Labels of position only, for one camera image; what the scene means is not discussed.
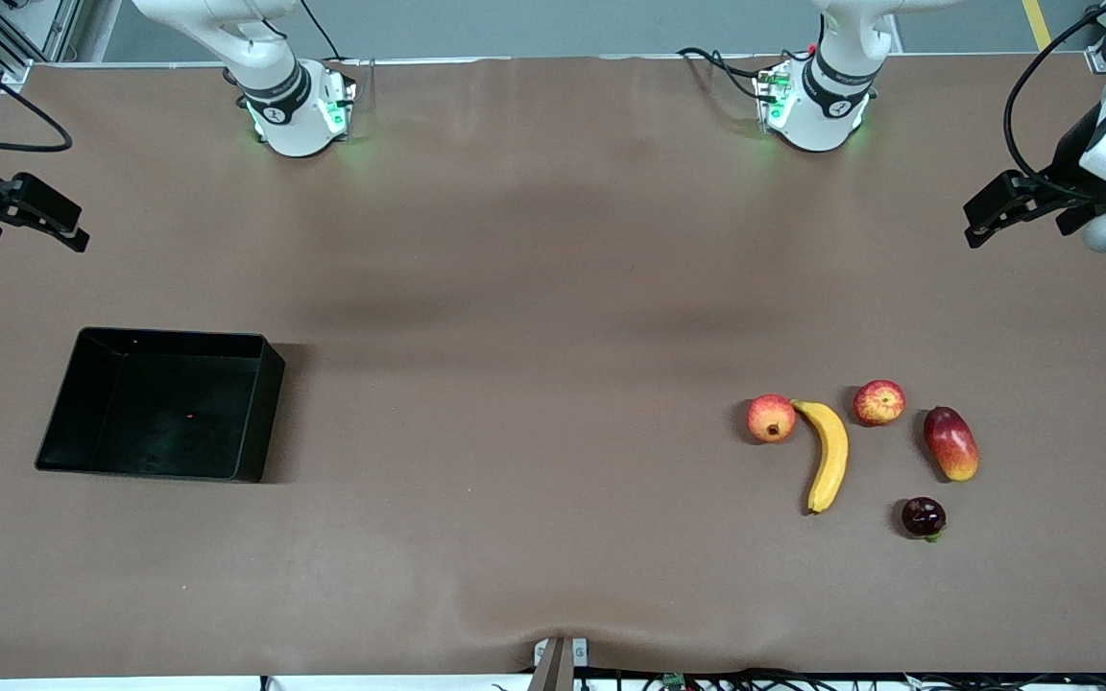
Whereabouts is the black plastic box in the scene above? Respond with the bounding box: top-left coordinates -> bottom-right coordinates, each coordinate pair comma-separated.
35,327 -> 286,483

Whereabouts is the red yellow apple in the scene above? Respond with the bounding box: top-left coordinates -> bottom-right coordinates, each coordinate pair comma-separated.
853,379 -> 906,427

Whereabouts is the yellow banana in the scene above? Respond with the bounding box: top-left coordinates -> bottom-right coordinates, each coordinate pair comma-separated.
790,399 -> 850,515

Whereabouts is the red yellow mango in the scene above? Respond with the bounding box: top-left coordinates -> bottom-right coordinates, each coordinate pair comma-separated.
923,406 -> 980,483

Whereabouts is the red pomegranate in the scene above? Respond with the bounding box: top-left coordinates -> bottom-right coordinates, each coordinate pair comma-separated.
746,393 -> 798,444

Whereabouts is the dark purple mangosteen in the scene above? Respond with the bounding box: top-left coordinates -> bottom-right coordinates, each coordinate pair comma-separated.
902,496 -> 948,543

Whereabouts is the brown table cover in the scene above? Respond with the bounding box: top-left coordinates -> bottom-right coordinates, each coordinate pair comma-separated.
0,56 -> 1106,679

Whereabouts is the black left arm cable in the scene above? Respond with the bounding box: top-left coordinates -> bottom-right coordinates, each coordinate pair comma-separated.
1004,0 -> 1106,203

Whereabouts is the aluminium frame profile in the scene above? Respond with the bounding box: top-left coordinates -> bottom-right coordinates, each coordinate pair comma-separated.
0,0 -> 84,92

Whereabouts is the black right base cable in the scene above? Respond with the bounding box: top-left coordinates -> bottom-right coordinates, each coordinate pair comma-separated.
299,0 -> 345,63

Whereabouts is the black base cable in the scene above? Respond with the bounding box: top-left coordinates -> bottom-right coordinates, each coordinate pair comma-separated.
676,46 -> 784,102
299,0 -> 345,63

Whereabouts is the black left base cable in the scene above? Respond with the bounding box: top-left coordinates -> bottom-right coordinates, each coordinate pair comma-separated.
676,46 -> 784,102

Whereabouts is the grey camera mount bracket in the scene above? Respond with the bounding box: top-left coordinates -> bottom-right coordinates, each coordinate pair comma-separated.
532,636 -> 589,691

